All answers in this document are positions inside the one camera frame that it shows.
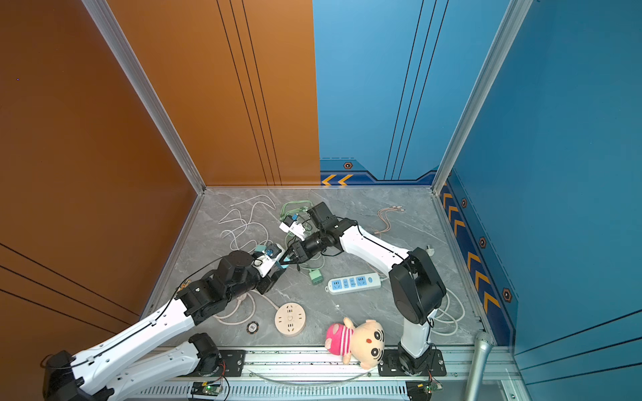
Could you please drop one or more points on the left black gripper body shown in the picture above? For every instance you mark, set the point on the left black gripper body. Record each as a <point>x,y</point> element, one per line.
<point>265,282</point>

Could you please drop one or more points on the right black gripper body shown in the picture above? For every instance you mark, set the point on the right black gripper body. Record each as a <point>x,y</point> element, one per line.
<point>313,244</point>

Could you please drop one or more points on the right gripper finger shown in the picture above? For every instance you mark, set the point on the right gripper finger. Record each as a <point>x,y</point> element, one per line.
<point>290,252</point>
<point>297,261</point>

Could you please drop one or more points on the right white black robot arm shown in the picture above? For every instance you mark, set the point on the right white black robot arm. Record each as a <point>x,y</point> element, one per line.
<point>416,287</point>

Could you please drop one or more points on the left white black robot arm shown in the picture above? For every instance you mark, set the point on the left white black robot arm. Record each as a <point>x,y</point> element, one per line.
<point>121,366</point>

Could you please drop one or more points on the round pink power socket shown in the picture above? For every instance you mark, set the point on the round pink power socket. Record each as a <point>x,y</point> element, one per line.
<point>290,319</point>

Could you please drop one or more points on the white blue power strip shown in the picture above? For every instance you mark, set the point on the white blue power strip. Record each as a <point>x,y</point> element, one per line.
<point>356,283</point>

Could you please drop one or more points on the pink plush doll toy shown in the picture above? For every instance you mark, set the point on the pink plush doll toy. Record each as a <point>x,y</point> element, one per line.
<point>364,343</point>

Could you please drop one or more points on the left green circuit board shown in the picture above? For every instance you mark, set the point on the left green circuit board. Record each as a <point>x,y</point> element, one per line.
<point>207,390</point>

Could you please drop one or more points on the green circuit board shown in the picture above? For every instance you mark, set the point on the green circuit board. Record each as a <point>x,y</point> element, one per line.
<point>207,390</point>
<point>422,390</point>

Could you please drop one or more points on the right green circuit board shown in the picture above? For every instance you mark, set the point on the right green circuit board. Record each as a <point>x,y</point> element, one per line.
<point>422,390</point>

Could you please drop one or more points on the silver metal pole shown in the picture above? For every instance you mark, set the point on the silver metal pole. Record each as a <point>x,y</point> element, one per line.
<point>483,346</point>

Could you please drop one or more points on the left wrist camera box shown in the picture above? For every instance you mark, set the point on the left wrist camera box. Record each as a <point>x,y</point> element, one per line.
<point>263,262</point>

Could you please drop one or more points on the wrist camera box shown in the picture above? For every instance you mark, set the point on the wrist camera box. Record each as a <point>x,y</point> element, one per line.
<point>296,224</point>
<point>263,262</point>

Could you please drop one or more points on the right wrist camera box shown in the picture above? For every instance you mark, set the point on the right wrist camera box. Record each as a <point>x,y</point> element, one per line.
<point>296,224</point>

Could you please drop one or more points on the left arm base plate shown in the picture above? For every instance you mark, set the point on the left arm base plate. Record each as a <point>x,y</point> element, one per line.
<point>228,363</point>

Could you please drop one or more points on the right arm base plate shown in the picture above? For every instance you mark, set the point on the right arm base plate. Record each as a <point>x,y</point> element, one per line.
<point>397,362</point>

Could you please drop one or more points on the aluminium front rail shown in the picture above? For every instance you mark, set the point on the aluminium front rail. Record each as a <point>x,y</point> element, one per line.
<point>311,373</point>

